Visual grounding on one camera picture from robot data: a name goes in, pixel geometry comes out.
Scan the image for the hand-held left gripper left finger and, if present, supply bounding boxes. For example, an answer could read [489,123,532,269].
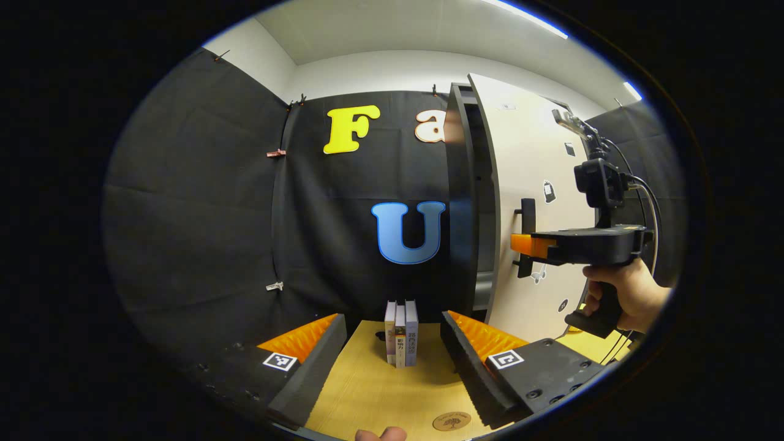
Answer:
[184,314,347,431]

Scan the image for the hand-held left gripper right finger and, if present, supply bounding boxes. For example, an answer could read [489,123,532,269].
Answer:
[440,311,610,429]

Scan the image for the black door handle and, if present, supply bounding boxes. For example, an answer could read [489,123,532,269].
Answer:
[513,198,537,279]

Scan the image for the round wooden coaster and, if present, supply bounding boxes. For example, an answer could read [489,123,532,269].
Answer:
[432,411,472,432]

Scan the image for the white cabinet door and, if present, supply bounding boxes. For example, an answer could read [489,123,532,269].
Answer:
[469,73,607,344]

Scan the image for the dark grey cabinet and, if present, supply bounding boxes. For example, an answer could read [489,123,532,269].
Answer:
[444,83,509,319]

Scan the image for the blue-grey spine book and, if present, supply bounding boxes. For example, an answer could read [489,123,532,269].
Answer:
[404,300,419,367]

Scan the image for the grey spine book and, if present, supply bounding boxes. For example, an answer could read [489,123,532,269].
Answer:
[394,304,407,369]

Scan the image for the black backdrop cloth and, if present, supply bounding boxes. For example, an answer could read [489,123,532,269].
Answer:
[103,48,684,393]

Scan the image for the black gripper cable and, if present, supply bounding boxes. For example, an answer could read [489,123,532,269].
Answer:
[603,138,663,276]

